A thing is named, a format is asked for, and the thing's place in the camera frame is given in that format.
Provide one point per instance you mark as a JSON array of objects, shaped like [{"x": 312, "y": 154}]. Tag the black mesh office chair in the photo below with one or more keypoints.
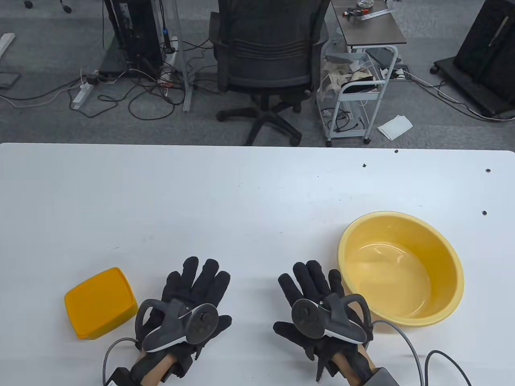
[{"x": 265, "y": 48}]

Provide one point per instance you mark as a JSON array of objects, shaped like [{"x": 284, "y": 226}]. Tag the white flat power strip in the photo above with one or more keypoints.
[{"x": 80, "y": 98}]

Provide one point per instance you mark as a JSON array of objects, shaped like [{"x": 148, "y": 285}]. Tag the person's right hand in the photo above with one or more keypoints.
[{"x": 310, "y": 281}]

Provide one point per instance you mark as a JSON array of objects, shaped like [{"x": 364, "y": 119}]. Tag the person's left forearm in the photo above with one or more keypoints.
[{"x": 157, "y": 372}]

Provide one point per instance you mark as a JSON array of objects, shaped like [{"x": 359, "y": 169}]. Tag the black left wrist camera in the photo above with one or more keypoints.
[{"x": 120, "y": 376}]

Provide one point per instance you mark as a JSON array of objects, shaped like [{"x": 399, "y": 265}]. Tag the white rolling cart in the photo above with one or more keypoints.
[{"x": 358, "y": 96}]

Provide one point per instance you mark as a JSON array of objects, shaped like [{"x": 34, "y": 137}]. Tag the clear glass bowl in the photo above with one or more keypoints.
[{"x": 365, "y": 4}]

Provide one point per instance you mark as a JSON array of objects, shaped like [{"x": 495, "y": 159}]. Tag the yellow plastic basin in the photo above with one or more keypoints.
[{"x": 402, "y": 273}]

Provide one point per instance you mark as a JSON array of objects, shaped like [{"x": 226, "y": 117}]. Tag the silver ruler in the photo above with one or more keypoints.
[{"x": 376, "y": 14}]

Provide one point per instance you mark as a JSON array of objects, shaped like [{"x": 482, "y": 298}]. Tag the grey hand controller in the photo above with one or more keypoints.
[
  {"x": 197, "y": 325},
  {"x": 307, "y": 317}
]

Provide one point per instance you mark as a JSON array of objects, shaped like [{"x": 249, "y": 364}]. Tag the white upright power strip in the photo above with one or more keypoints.
[{"x": 172, "y": 48}]

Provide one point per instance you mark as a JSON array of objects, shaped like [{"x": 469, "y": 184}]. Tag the black computer tower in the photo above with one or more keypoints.
[{"x": 136, "y": 32}]

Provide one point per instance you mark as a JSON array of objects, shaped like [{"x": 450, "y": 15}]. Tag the brown side table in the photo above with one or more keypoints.
[{"x": 370, "y": 32}]

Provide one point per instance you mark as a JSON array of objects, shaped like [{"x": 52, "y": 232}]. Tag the red and black tool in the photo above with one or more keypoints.
[{"x": 351, "y": 13}]

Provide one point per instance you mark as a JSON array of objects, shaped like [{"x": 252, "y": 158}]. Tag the dark grey floor mat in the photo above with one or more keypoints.
[{"x": 8, "y": 79}]

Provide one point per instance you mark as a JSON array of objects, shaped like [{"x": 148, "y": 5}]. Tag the grey flat device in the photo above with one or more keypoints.
[{"x": 382, "y": 56}]

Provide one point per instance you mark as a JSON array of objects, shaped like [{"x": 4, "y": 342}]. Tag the person's right forearm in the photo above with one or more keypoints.
[{"x": 348, "y": 368}]

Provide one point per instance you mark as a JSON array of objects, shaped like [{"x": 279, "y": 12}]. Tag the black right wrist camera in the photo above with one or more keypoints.
[{"x": 382, "y": 378}]

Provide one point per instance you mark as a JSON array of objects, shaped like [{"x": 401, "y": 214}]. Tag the orange plastic box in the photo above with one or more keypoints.
[{"x": 108, "y": 329}]

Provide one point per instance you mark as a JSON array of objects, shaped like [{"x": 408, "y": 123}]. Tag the white folded paper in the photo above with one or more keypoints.
[{"x": 396, "y": 127}]

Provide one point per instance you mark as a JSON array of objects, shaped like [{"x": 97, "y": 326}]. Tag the black plug adapter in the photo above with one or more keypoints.
[{"x": 92, "y": 79}]

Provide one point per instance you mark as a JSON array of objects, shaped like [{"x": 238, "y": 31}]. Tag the grey right hand controller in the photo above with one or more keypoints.
[{"x": 307, "y": 317}]

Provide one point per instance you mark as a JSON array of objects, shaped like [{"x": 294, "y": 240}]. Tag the person's left hand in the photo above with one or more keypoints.
[{"x": 197, "y": 285}]

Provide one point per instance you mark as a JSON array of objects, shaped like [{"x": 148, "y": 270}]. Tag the grey left hand controller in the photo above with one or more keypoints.
[{"x": 197, "y": 325}]

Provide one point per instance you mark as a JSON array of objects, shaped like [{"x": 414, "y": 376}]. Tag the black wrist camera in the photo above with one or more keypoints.
[
  {"x": 382, "y": 378},
  {"x": 120, "y": 376}
]

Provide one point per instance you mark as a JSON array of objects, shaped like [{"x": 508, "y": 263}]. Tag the white flat bracket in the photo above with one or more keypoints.
[{"x": 6, "y": 42}]

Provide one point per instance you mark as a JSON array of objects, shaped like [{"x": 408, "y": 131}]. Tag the black floor socket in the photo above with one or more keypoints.
[{"x": 400, "y": 73}]

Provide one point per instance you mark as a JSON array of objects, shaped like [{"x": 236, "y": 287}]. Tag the white metal desk leg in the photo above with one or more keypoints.
[{"x": 186, "y": 80}]

